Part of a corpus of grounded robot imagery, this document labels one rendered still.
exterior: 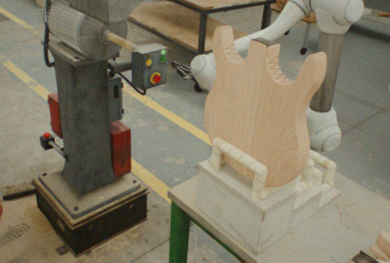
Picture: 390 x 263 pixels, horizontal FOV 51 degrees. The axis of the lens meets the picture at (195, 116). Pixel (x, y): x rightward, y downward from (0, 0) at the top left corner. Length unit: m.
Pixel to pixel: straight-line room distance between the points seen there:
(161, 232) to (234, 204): 1.43
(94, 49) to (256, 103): 1.00
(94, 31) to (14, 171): 1.61
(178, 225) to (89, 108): 0.93
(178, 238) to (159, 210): 1.21
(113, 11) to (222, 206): 0.79
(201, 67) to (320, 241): 0.77
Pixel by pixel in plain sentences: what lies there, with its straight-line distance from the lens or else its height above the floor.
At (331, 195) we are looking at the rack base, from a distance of 1.53.
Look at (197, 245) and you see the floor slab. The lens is 2.56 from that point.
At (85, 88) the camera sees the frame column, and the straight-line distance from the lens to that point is 2.14.
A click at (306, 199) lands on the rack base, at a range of 1.35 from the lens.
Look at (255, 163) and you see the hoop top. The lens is 1.13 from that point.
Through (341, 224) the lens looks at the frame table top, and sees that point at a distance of 1.45.
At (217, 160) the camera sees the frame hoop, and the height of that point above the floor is 1.14.
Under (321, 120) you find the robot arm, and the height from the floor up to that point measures 0.96.
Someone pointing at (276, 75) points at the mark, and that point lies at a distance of 1.05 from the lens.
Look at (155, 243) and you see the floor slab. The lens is 2.55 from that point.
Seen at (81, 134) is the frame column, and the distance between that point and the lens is 2.25.
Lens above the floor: 1.85
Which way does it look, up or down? 29 degrees down
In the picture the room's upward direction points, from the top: 4 degrees clockwise
